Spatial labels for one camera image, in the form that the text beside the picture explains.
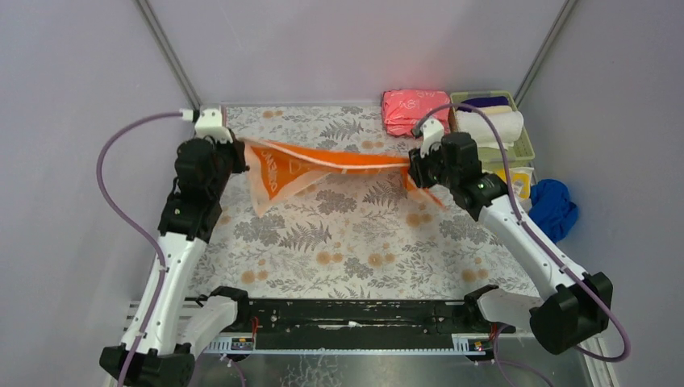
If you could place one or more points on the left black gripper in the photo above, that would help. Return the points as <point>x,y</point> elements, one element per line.
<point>235,155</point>

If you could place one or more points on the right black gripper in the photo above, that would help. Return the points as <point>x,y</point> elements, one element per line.
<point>418,168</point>

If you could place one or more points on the orange cartoon towel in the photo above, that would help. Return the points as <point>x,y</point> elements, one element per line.
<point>278,171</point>

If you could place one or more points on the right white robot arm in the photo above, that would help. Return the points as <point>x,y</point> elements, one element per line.
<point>572,305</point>

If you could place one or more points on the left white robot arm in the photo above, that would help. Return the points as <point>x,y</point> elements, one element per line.
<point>153,352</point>

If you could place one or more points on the cream rolled towel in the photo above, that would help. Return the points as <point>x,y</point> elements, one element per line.
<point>493,110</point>

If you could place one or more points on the white rolled towel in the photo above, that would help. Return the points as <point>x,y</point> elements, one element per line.
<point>509,126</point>

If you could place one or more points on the yellow white crumpled towel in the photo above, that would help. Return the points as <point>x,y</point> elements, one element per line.
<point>521,181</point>

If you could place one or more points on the purple rolled towel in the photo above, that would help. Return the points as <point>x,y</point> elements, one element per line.
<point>487,101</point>

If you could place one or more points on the pink folded towel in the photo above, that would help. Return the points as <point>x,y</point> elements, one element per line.
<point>402,108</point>

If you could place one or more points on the blue crumpled towel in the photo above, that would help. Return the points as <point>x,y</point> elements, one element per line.
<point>552,210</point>

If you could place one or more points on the floral tablecloth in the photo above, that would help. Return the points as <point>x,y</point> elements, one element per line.
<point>353,237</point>

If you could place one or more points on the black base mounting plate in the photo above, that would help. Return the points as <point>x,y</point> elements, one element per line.
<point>350,325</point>

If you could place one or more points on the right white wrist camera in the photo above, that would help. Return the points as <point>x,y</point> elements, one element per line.
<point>433,132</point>

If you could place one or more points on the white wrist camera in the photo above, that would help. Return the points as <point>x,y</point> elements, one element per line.
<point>209,122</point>
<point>433,132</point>

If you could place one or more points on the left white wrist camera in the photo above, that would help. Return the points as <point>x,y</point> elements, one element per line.
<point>209,122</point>

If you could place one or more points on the aluminium frame rail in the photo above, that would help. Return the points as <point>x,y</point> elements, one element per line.
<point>241,344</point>

